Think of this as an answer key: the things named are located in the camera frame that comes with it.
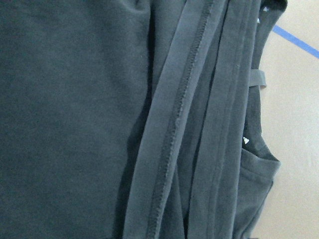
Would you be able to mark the black graphic t-shirt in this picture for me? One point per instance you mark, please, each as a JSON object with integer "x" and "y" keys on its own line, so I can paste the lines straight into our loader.
{"x": 133, "y": 119}

